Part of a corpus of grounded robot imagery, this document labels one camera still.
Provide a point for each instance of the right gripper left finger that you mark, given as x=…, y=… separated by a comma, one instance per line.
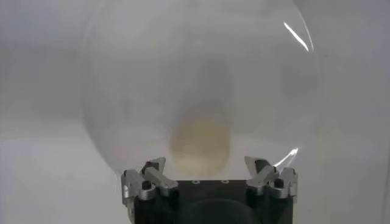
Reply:
x=158, y=179

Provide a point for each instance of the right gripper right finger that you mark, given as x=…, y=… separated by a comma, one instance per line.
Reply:
x=262, y=178

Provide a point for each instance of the white steamed baozi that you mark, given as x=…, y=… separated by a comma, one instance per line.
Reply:
x=199, y=143

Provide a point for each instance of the white round plate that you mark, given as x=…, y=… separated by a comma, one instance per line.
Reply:
x=137, y=76

